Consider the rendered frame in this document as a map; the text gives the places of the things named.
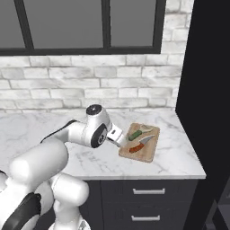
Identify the shallow black drawer front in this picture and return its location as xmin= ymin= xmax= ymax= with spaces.
xmin=100 ymin=179 xmax=199 ymax=203

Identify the black framed window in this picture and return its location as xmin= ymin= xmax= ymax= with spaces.
xmin=0 ymin=0 xmax=167 ymax=57

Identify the long silver drawer handle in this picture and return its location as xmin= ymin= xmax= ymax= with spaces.
xmin=132 ymin=187 xmax=166 ymax=196

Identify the tall black cabinet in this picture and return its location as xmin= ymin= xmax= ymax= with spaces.
xmin=174 ymin=0 xmax=230 ymax=230

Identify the green handled peeler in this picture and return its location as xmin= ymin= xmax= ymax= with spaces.
xmin=128 ymin=124 xmax=154 ymax=142

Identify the red handled knife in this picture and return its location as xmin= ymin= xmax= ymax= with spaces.
xmin=128 ymin=134 xmax=157 ymax=155

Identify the deep black drawer front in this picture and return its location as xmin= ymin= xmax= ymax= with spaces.
xmin=102 ymin=200 xmax=196 ymax=230

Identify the short silver drawer handle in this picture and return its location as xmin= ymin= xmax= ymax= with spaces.
xmin=130 ymin=214 xmax=162 ymax=223

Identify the wooden cutting board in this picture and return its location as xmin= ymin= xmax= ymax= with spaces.
xmin=118 ymin=122 xmax=161 ymax=164

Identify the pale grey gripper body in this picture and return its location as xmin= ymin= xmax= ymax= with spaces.
xmin=111 ymin=133 xmax=128 ymax=149

